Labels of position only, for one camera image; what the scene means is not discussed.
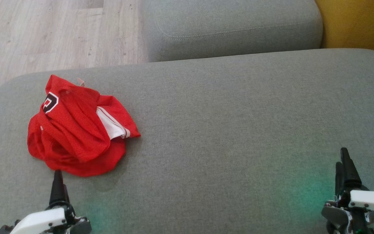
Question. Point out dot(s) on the red shorts with white stripe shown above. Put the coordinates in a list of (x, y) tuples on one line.
[(93, 164)]

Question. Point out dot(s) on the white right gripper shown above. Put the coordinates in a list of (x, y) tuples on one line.
[(368, 203)]

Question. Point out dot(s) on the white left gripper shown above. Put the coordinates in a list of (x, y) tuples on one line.
[(44, 221)]

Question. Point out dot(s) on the large grey sofa seat cushion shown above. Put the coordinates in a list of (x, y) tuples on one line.
[(226, 130)]

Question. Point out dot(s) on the grey sofa back cushion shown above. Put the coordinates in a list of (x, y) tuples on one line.
[(232, 26)]

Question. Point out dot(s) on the red Bulls 23 jersey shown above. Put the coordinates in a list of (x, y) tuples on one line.
[(76, 120)]

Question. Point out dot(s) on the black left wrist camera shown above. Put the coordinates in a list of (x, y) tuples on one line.
[(6, 229)]

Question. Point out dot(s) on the yellow cushion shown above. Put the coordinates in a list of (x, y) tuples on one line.
[(359, 22)]

